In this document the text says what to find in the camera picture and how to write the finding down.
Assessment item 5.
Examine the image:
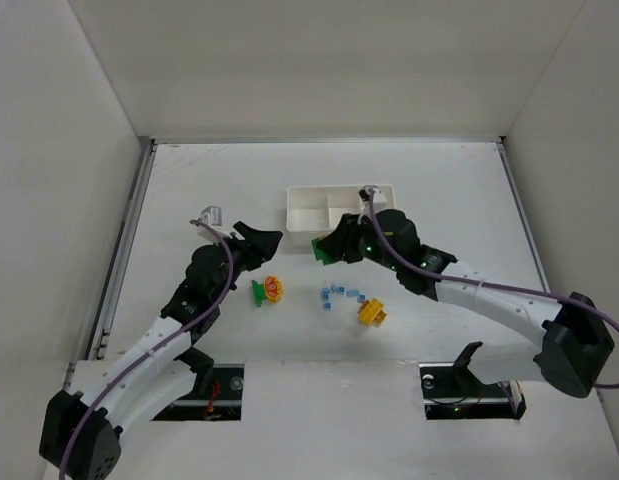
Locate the green square lego brick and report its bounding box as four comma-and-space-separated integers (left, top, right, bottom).
311, 237, 335, 266

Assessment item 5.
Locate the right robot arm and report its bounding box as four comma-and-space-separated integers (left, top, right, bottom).
312, 209, 615, 398

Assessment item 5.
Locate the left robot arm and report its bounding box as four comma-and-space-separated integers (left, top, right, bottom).
39, 222, 283, 479

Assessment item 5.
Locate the yellow butterfly lego brick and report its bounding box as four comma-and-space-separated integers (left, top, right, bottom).
264, 275, 284, 304

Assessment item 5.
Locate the white three-compartment container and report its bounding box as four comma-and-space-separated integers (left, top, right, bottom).
286, 184, 401, 249

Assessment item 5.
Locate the green flat lego brick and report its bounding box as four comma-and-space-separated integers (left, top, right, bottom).
251, 280, 267, 308

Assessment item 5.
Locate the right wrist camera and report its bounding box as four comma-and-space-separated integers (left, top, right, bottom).
358, 185, 389, 214

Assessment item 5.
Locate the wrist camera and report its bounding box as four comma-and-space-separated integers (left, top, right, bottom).
358, 185, 389, 214
199, 205, 223, 228

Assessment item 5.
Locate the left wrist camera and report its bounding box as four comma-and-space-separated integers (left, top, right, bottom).
199, 205, 223, 228

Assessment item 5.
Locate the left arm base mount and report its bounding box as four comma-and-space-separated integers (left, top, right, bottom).
153, 364, 245, 422

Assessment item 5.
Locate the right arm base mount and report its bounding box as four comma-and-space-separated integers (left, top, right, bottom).
419, 342, 527, 421

